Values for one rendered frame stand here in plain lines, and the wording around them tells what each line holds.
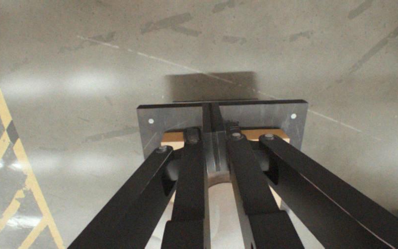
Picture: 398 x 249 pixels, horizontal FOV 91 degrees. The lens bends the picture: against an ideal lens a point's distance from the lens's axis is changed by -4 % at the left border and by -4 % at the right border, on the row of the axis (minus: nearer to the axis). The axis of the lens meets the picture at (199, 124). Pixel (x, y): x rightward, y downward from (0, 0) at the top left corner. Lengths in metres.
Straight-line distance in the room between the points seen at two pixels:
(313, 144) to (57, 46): 1.20
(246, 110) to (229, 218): 0.30
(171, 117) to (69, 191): 0.87
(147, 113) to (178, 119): 0.09
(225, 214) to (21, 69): 1.00
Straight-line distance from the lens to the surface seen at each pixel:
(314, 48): 0.98
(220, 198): 0.52
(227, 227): 0.46
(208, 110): 0.17
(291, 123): 0.67
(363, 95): 1.15
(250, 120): 0.63
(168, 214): 0.49
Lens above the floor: 0.87
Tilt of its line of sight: 68 degrees down
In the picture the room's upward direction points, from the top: 179 degrees counter-clockwise
